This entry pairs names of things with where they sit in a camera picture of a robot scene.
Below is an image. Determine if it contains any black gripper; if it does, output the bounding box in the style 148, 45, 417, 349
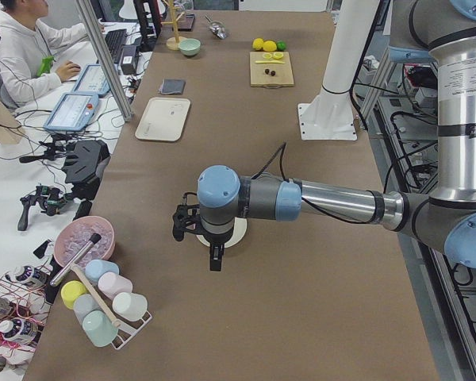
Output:
202, 220, 234, 271

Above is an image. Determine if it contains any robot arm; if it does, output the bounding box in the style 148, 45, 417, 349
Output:
191, 1, 476, 271

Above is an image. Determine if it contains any cream rabbit tray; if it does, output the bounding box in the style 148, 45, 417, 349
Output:
135, 97, 191, 142

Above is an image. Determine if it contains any cream round plate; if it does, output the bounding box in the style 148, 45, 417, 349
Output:
197, 217, 248, 248

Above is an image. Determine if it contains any white cup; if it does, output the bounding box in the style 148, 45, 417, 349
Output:
112, 292, 148, 321

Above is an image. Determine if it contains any pink cup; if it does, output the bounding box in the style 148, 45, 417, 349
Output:
98, 271, 133, 300

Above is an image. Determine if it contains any white cup rack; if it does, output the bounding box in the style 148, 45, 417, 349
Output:
111, 311, 153, 350

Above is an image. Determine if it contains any blue cup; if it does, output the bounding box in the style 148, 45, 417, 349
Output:
84, 260, 120, 285

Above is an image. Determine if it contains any mint cup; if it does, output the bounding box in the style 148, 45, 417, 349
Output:
82, 310, 118, 348

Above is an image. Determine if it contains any metal muddler black tip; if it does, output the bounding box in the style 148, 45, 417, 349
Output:
49, 233, 102, 287

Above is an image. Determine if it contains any grey cup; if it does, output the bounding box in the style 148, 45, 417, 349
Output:
73, 294, 100, 325

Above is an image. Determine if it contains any pink bowl with ice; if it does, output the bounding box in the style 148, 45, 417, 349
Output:
54, 216, 115, 267

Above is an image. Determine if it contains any yellow cup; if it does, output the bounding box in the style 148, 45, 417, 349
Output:
61, 280, 88, 310

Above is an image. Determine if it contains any grey folded cloth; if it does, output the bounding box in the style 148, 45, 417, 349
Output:
159, 79, 186, 95

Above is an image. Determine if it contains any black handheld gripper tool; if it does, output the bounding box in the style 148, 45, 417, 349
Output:
17, 185, 70, 231

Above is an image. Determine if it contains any wooden cutting board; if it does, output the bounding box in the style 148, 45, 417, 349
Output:
249, 52, 294, 87

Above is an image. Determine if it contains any yellow plastic knife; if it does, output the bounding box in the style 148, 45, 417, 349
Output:
252, 60, 286, 64

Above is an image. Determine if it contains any blue teach pendant near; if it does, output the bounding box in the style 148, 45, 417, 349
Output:
44, 92, 99, 132

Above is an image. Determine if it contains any blue teach pendant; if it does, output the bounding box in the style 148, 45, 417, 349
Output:
72, 63, 110, 97
44, 92, 99, 132

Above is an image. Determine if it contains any mint green bowl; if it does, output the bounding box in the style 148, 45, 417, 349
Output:
178, 38, 202, 57

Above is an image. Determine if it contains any blue teach pendant far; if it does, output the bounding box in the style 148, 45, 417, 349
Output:
72, 63, 110, 97

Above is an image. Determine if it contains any wooden cup tree stand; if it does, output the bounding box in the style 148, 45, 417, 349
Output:
161, 0, 187, 51

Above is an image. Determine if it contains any yellow lemon middle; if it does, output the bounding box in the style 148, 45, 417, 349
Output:
262, 40, 278, 52

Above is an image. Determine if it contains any yellow lemon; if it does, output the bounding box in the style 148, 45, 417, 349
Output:
262, 40, 278, 52
252, 38, 264, 51

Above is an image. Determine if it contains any yellow lemon outer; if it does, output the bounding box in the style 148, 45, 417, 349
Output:
252, 38, 264, 51

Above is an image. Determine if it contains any green lime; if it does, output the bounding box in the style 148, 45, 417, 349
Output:
276, 40, 286, 52

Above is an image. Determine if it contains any metal scoop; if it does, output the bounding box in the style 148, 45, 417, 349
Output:
205, 15, 228, 40

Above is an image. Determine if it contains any black keyboard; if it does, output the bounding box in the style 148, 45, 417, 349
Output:
105, 29, 127, 64

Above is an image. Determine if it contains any person in white hoodie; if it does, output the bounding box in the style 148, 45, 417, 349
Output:
0, 1, 87, 106

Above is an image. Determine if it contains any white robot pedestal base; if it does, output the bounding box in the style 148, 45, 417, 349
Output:
298, 0, 380, 140

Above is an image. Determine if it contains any aluminium frame post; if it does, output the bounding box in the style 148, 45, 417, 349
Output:
75, 0, 132, 122

